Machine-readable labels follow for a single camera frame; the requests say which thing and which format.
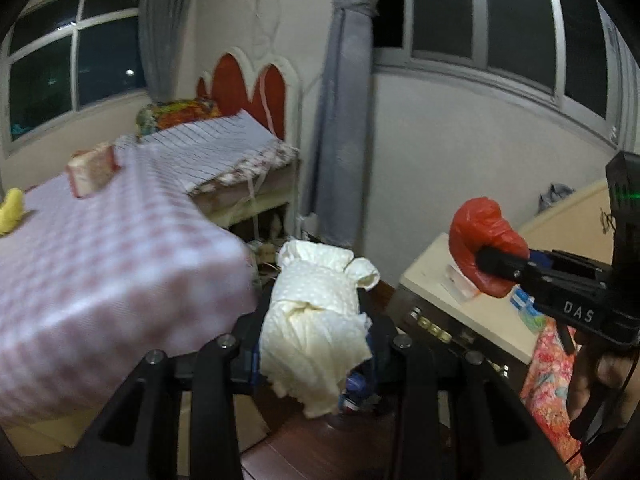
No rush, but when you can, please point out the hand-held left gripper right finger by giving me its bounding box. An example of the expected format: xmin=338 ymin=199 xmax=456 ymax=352
xmin=366 ymin=314 xmax=571 ymax=480

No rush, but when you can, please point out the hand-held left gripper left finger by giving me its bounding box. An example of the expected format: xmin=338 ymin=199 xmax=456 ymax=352
xmin=65 ymin=305 xmax=267 ymax=480

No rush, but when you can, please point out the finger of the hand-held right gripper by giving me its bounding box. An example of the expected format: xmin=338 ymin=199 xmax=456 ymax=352
xmin=475 ymin=243 xmax=556 ymax=287

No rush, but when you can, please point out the red plastic bag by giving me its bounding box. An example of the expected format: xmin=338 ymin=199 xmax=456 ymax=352
xmin=448 ymin=198 xmax=531 ymax=297

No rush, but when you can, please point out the cream white cloth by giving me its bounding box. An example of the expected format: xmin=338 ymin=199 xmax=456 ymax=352
xmin=259 ymin=239 xmax=382 ymax=419

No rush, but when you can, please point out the person's right hand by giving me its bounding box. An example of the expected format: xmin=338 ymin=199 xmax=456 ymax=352
xmin=566 ymin=342 xmax=640 ymax=423

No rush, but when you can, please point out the white and pink packet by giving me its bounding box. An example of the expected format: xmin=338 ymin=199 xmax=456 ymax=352
xmin=442 ymin=264 xmax=482 ymax=304

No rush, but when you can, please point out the blue and white box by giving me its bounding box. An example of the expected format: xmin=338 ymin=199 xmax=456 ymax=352
xmin=510 ymin=289 xmax=547 ymax=332

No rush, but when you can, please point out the cream nightstand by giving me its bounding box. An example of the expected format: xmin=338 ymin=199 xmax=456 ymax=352
xmin=387 ymin=179 xmax=627 ymax=397

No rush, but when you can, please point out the grey cloth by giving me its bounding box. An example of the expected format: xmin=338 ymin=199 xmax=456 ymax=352
xmin=537 ymin=183 xmax=577 ymax=214

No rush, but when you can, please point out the red floral cloth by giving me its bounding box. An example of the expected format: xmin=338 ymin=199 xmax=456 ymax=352
xmin=520 ymin=319 xmax=592 ymax=480

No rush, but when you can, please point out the pink checked tablecloth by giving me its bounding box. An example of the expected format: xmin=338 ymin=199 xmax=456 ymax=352
xmin=0 ymin=142 xmax=259 ymax=429

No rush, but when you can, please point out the floral bedspread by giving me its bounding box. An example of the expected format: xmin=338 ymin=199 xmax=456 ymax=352
xmin=185 ymin=139 xmax=302 ymax=197

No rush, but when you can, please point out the striped white bed sheet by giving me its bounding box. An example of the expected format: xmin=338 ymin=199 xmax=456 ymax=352
xmin=112 ymin=109 xmax=282 ymax=194

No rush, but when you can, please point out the tied grey curtain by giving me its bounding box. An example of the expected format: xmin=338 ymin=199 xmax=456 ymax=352
xmin=319 ymin=0 xmax=394 ymax=267

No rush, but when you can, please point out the wide bay window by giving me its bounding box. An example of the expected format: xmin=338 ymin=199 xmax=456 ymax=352
xmin=372 ymin=0 xmax=640 ymax=147

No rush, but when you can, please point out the colourful patterned pillow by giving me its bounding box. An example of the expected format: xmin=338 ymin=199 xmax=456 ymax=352
xmin=135 ymin=97 xmax=222 ymax=139

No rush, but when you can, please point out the red and white headboard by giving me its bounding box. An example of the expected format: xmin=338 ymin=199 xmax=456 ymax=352
xmin=196 ymin=47 xmax=304 ymax=144

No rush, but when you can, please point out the white framed window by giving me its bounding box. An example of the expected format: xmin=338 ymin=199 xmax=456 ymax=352
xmin=0 ymin=0 xmax=152 ymax=157

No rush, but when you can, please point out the white wall cable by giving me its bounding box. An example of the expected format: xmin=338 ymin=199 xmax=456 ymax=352
xmin=249 ymin=0 xmax=282 ymax=128

